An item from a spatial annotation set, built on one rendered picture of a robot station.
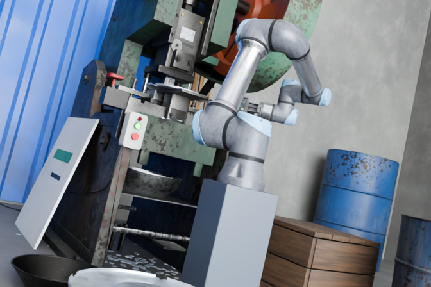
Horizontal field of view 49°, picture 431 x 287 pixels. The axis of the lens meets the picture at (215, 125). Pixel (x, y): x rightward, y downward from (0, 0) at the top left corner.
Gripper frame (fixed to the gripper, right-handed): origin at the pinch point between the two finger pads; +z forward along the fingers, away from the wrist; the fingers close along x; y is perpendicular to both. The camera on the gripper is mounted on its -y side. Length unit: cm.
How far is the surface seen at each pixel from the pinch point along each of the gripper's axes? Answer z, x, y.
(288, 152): -44, 0, -211
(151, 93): 30.7, 2.1, -3.7
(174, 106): 17.2, 6.5, 5.9
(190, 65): 16.2, -14.2, -2.8
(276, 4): -16, -55, -16
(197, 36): 16.8, -29.0, -6.3
